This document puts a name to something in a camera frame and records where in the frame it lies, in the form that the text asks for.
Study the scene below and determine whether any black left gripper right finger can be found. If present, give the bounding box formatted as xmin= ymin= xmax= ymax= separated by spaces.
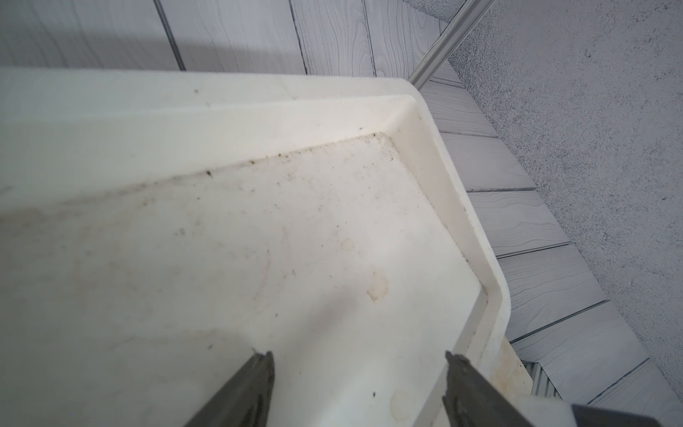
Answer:
xmin=442 ymin=352 xmax=520 ymax=426

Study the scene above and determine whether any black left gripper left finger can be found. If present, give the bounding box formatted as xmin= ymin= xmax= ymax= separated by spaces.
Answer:
xmin=186 ymin=352 xmax=275 ymax=426

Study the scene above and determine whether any white drawer cabinet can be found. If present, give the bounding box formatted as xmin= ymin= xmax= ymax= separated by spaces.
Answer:
xmin=0 ymin=68 xmax=577 ymax=427

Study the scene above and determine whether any aluminium frame post right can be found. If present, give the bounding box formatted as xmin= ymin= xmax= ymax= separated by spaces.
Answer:
xmin=408 ymin=0 xmax=494 ymax=90

